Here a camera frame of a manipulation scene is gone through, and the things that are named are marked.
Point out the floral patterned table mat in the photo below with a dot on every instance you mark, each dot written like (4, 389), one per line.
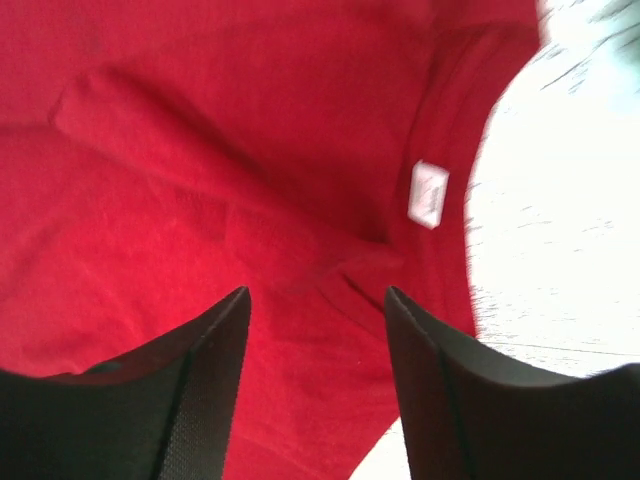
(553, 207)

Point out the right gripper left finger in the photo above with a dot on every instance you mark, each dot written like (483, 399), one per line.
(161, 411)

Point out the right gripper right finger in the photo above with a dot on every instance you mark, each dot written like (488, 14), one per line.
(471, 412)

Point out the red t-shirt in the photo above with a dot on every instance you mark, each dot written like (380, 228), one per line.
(155, 155)

